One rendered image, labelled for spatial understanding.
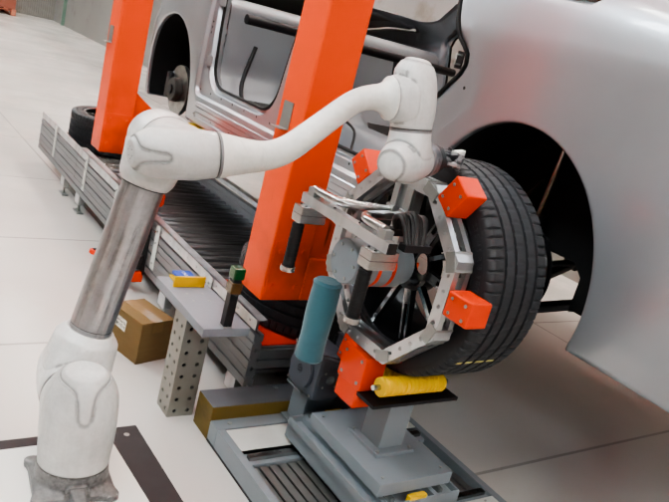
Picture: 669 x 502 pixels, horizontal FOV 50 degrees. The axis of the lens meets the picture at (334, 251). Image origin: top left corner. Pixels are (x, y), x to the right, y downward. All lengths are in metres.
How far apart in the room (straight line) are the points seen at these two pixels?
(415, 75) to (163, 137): 0.59
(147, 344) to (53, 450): 1.39
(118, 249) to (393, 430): 1.10
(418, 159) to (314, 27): 0.79
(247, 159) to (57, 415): 0.66
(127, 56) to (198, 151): 2.61
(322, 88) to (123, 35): 1.93
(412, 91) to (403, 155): 0.15
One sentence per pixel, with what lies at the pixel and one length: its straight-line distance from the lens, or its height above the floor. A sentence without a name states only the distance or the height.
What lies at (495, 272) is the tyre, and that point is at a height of 0.95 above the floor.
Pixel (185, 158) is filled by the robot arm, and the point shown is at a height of 1.11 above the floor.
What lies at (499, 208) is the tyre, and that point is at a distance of 1.97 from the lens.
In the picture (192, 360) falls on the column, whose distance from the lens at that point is 2.63.
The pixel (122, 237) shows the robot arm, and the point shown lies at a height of 0.87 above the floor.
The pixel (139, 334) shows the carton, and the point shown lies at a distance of 2.97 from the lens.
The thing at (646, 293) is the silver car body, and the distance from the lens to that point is 2.04.
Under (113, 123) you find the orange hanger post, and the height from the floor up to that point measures 0.69.
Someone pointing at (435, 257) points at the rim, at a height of 0.90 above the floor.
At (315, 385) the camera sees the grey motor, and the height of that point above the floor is 0.30.
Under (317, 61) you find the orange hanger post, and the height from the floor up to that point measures 1.33.
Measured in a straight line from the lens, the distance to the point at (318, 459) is 2.42.
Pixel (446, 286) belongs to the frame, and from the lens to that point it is 1.88.
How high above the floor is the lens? 1.41
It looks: 16 degrees down
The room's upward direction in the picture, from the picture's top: 15 degrees clockwise
